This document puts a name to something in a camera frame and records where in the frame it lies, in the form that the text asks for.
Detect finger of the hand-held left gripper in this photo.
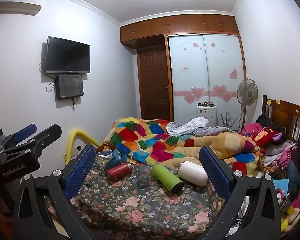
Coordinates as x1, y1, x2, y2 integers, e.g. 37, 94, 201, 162
0, 123, 38, 153
5, 124, 62, 156

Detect colourful patchwork quilt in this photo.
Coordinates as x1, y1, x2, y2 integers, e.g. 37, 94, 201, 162
102, 117, 266, 178

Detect brown wooden door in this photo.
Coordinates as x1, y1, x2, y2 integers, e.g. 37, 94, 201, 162
137, 45, 171, 121

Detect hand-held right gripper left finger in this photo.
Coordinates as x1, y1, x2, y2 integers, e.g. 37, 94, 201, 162
12, 144, 98, 240

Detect black monitor cable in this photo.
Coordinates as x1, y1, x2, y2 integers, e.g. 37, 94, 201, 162
71, 96, 81, 111

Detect pile of clothes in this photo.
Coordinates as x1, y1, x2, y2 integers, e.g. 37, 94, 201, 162
264, 135, 300, 180

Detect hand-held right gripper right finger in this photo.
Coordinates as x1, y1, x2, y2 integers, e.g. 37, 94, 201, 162
197, 145, 282, 240

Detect wooden bed headboard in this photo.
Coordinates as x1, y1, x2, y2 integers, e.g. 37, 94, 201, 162
262, 95, 300, 143

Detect dried twig decoration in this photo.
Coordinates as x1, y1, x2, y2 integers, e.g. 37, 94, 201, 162
220, 112, 239, 131

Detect red plush toy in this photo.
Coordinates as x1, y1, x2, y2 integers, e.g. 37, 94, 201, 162
250, 127, 283, 156

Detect black television cable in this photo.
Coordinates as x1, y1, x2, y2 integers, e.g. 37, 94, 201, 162
39, 61, 57, 93

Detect floral bed sheet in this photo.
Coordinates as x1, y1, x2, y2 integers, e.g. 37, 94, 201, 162
44, 152, 231, 240

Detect teal cup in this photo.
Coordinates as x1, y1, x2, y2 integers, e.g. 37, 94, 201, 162
104, 154, 123, 171

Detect black wall television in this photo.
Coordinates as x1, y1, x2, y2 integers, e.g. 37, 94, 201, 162
45, 36, 91, 74

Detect green bottle cup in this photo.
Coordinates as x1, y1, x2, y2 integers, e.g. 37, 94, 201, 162
152, 163, 184, 194

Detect wooden overhead cabinets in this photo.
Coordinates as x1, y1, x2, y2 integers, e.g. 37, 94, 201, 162
120, 14, 240, 48

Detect yellow foam tube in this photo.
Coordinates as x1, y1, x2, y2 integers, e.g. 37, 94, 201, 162
66, 129, 102, 167

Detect grey white crumpled cloth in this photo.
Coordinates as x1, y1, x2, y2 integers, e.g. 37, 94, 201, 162
166, 117, 240, 137

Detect red cylindrical bottle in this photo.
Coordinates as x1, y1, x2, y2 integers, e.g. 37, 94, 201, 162
107, 163, 133, 181

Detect white floor appliance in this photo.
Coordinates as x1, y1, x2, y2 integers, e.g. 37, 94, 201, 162
195, 104, 217, 127

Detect small black wall monitor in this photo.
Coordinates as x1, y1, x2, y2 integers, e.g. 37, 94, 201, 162
55, 74, 84, 100

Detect yellow pink plush toy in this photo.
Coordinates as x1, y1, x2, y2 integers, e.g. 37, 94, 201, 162
280, 188, 300, 233

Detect glass wardrobe with pink hearts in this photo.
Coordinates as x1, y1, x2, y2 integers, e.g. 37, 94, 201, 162
167, 33, 247, 131

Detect blue paper sheet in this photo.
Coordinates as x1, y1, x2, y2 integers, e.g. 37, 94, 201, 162
272, 179, 290, 198

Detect pink cloth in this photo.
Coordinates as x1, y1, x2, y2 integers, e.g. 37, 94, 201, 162
241, 123, 263, 137

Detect white cylindrical bottle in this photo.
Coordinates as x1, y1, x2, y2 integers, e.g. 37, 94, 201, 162
178, 161, 209, 187

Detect clear glass cup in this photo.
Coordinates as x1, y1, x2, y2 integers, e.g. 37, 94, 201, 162
137, 164, 153, 188

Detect black bag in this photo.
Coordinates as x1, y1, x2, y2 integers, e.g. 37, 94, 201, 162
256, 114, 273, 128

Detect standing electric fan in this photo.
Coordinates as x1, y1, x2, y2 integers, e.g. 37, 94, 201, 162
237, 79, 258, 131

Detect white air conditioner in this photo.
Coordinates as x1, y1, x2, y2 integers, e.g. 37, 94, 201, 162
0, 2, 42, 16

